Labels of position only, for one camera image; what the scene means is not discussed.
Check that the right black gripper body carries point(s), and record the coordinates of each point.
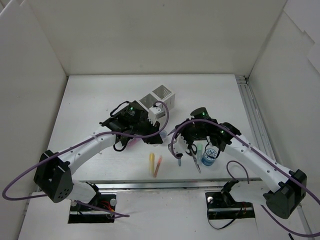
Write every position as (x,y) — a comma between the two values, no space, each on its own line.
(189,142)

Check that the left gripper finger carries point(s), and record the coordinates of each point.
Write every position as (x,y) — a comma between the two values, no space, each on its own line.
(154,126)
(153,140)

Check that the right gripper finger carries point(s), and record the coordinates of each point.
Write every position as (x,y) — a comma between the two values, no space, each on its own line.
(216,141)
(191,149)

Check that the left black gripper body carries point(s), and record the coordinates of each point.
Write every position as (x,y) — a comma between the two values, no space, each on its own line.
(152,135)

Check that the green highlighter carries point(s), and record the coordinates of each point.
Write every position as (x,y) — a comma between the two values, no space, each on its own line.
(199,153)

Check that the yellow cap highlighter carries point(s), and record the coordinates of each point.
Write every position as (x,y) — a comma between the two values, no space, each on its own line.
(151,163)

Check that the orange short pen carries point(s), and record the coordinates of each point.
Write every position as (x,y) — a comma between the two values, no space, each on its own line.
(158,166)

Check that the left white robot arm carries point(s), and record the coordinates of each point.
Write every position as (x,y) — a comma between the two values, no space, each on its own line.
(55,170)

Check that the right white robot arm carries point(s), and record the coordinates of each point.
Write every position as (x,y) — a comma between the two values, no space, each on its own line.
(286,188)

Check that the purple highlighter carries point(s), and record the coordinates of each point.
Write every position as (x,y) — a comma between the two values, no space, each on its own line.
(132,142)

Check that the white two-slot organizer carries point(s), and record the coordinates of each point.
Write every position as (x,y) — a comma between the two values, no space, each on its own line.
(161,93)

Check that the black handled scissors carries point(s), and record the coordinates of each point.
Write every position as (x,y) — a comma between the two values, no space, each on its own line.
(196,164)

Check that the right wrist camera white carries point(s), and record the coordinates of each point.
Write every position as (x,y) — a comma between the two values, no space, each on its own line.
(178,147)

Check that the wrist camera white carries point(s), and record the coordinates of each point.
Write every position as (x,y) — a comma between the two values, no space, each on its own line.
(178,147)
(155,113)

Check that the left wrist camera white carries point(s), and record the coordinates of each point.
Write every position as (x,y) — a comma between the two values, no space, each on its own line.
(155,113)

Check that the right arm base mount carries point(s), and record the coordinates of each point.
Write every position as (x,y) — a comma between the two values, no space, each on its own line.
(220,205)

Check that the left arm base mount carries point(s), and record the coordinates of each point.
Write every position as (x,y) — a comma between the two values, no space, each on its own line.
(90,206)

